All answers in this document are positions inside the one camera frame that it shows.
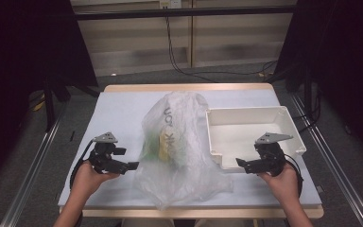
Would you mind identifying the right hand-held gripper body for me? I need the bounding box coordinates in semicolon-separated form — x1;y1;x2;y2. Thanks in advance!
253;131;295;178

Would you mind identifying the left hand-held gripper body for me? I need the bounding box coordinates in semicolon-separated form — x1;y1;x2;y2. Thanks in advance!
89;131;128;175

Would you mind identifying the white plastic bin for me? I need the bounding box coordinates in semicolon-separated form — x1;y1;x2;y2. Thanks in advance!
204;105;307;174

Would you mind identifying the green packet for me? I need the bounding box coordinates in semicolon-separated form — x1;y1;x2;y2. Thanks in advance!
139;131;162;163

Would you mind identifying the round yellow item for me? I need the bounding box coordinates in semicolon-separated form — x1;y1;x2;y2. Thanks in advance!
157;131;173;163

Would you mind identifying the translucent plastic bag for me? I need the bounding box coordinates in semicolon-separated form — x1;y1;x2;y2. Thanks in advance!
133;90;234;211

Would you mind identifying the person's left hand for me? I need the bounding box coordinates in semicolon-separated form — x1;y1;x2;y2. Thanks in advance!
70;160;121;202

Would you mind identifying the person's right hand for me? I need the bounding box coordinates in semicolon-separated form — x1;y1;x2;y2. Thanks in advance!
259;162;301;206

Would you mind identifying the white foam table mat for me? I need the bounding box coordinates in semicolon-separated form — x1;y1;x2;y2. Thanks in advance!
58;89;323;210

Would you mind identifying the black stand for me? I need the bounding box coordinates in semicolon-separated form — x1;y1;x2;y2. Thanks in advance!
264;61;322;129
42;75;101;132

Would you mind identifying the wooden table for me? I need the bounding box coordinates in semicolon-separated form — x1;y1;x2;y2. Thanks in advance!
58;82;325;219

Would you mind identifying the wooden cabinet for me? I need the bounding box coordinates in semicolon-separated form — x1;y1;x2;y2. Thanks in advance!
70;0;298;78

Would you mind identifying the black curtain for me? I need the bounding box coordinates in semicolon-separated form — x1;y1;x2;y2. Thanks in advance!
275;0;363;166
0;0;99;191

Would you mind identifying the black horizontal bar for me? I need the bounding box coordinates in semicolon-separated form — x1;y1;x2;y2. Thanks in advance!
75;5;298;21

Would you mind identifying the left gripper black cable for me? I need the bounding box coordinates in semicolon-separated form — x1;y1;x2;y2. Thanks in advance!
69;139;95;191

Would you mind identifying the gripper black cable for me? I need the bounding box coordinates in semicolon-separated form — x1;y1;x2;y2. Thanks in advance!
284;153;304;198
69;139;95;191

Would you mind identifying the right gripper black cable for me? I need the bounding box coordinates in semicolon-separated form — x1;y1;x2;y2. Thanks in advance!
284;153;304;198

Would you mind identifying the metal floor rail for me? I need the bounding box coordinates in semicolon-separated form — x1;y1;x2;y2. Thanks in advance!
288;94;363;227
0;102;71;227

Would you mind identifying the black hanging cable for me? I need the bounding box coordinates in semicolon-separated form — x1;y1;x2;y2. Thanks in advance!
164;16;279;83

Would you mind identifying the white wall socket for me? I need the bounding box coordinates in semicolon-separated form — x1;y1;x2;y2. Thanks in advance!
158;0;182;9

